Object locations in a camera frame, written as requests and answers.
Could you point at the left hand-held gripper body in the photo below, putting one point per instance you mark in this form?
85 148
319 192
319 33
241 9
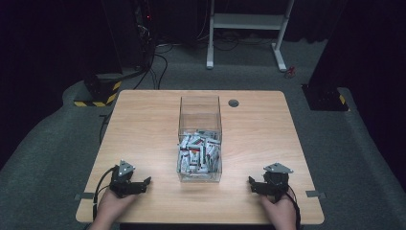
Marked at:
122 182

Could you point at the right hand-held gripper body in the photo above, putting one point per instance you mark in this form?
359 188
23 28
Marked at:
275 182

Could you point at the person's left hand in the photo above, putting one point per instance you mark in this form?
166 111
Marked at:
112 204

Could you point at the person's right hand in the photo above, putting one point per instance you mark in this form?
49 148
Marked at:
278 211

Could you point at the grey tape strip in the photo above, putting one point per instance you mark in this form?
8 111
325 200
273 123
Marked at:
315 194
84 196

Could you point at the pile of small white packets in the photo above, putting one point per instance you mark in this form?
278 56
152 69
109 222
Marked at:
199 151

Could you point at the clear plastic box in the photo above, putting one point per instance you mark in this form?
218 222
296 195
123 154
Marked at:
199 140

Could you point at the grey round table grommet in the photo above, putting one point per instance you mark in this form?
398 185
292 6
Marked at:
233 103

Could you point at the black yellow striped stand base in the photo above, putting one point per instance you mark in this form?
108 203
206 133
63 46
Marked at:
99 91

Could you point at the black flat stand base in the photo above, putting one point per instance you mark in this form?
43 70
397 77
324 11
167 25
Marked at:
324 97

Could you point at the small red floor object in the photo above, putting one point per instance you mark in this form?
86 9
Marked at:
289 72

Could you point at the dark equipment rack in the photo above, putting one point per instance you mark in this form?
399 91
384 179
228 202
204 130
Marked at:
140 32

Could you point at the white metal stand frame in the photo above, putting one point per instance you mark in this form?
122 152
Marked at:
245 21

